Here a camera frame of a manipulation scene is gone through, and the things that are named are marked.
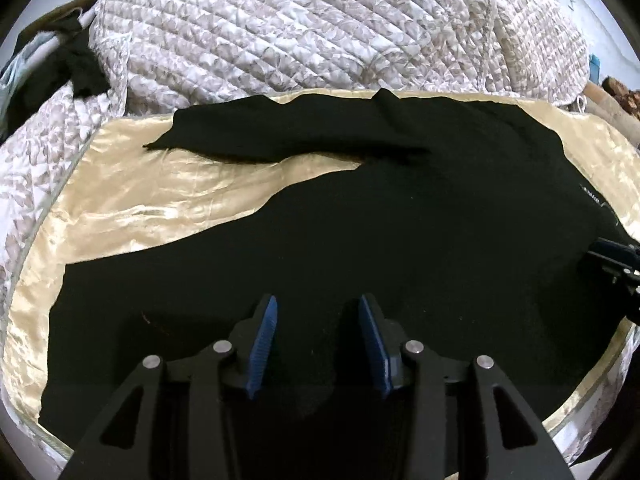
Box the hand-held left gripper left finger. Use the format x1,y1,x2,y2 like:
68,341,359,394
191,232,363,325
60,294,279,480

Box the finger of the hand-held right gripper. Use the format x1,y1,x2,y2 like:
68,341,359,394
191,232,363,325
581,237,640,326

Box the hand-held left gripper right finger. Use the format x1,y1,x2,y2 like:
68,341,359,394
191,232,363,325
357,294,576,480

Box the black pants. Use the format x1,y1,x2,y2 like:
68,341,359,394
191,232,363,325
37,87,637,480

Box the gold satin blanket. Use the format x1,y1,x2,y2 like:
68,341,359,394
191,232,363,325
0,89,640,463

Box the floral quilted blanket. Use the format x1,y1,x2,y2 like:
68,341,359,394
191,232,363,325
0,0,593,456

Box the dark cloth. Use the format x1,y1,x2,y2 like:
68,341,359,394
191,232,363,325
10,7,112,126

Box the light blue cloth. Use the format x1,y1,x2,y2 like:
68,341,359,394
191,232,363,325
0,45,37,111

